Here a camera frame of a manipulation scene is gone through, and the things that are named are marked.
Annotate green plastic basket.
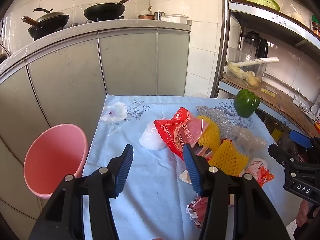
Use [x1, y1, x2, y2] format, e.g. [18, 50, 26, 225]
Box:
[239, 0, 281, 11]

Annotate black wok with lid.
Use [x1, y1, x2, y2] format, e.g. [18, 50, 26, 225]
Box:
[21, 14, 70, 40]

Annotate dark wok lid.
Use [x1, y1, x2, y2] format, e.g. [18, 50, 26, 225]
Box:
[34, 8, 69, 23]

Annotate pink plastic bin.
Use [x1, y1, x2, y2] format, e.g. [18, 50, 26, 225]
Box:
[23, 124, 88, 200]

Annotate black wok wooden handle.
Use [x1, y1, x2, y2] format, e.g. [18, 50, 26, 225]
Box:
[83, 0, 149, 22]

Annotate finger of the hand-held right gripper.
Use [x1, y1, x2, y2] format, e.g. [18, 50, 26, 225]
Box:
[289, 129, 320, 153]
[268, 144, 320, 173]

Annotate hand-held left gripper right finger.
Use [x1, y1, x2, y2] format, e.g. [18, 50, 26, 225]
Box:
[183, 144, 292, 240]

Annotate light blue floral tablecloth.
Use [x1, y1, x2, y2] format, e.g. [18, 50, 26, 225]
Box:
[82, 94, 304, 240]

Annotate crumpled clear plastic bag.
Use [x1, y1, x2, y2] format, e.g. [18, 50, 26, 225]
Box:
[231, 126, 267, 153]

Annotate yellow foam fruit net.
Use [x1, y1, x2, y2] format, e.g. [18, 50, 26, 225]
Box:
[207, 140, 249, 177]
[196, 115, 221, 153]

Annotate green bell pepper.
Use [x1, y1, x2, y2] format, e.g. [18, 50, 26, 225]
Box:
[234, 89, 261, 118]

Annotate crumpled red white wrapper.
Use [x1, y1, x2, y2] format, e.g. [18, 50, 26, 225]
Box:
[186, 196, 209, 230]

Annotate brown cardboard sheet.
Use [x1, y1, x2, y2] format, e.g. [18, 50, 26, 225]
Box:
[222, 72, 320, 138]

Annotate orange and white wrapper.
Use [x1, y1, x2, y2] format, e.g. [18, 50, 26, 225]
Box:
[244, 158, 275, 188]

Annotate red plastic wrapper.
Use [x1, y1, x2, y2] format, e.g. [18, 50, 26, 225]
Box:
[153, 107, 206, 161]

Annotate silver mesh scrubber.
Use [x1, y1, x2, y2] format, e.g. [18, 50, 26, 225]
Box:
[195, 105, 235, 140]

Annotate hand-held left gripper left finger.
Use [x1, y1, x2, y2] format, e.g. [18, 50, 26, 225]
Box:
[29, 144, 134, 240]

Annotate white rectangular container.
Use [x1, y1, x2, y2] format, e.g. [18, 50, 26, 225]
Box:
[160, 14, 189, 25]

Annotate person's right hand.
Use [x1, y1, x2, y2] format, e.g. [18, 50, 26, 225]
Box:
[296, 200, 313, 228]

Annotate metal storage rack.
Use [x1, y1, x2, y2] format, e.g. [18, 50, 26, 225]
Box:
[210, 0, 320, 142]

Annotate leek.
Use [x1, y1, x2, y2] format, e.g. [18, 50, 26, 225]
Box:
[228, 57, 279, 68]

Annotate grey kitchen counter cabinet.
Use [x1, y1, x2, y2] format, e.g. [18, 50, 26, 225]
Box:
[0, 19, 192, 233]

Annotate white paper scrap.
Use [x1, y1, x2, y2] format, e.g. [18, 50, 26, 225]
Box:
[178, 170, 193, 184]

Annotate clear plastic container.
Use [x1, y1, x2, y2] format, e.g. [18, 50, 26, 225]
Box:
[226, 47, 268, 89]

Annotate white plastic bag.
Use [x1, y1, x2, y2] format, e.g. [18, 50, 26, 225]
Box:
[139, 121, 167, 151]

